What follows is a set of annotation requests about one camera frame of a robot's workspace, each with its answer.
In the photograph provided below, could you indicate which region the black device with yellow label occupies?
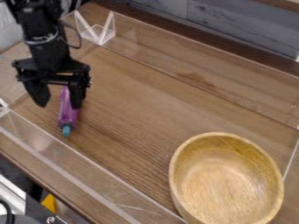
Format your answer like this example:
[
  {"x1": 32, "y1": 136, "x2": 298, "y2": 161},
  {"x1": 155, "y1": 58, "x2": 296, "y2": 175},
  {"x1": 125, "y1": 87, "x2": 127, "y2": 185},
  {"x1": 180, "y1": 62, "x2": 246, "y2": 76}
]
[{"x1": 24, "y1": 193, "x2": 80, "y2": 224}]

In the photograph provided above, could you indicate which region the purple toy eggplant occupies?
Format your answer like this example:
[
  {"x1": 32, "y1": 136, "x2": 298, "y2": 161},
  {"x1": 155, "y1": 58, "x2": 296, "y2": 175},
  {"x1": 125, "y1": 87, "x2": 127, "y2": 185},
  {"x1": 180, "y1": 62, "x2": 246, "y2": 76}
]
[{"x1": 57, "y1": 86, "x2": 79, "y2": 137}]

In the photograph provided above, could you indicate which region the black cable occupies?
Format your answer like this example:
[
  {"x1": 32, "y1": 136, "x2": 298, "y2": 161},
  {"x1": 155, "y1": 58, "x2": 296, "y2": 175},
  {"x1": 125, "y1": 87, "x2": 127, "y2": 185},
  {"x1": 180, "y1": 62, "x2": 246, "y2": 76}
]
[{"x1": 0, "y1": 199, "x2": 15, "y2": 224}]

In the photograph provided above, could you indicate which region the brown wooden bowl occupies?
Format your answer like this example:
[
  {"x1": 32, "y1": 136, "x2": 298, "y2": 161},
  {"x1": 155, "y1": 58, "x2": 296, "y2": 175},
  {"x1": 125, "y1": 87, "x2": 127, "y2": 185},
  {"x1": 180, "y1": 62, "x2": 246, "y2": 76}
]
[{"x1": 168, "y1": 132, "x2": 284, "y2": 224}]

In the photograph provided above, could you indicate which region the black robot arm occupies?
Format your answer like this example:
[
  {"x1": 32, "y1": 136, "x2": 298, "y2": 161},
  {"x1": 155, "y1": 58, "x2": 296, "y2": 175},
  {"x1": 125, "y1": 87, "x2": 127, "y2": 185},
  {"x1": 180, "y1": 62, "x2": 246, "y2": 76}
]
[{"x1": 3, "y1": 0, "x2": 91, "y2": 109}]

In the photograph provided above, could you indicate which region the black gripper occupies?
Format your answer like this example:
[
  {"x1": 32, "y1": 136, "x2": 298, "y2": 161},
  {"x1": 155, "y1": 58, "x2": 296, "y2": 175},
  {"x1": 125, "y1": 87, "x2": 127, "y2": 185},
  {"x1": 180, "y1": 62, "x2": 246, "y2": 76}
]
[{"x1": 12, "y1": 40, "x2": 89, "y2": 109}]

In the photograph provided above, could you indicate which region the clear acrylic corner bracket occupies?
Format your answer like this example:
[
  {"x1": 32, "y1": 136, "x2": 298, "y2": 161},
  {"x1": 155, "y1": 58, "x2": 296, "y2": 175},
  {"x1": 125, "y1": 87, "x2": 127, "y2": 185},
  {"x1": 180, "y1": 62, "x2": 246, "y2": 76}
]
[{"x1": 73, "y1": 11, "x2": 116, "y2": 46}]

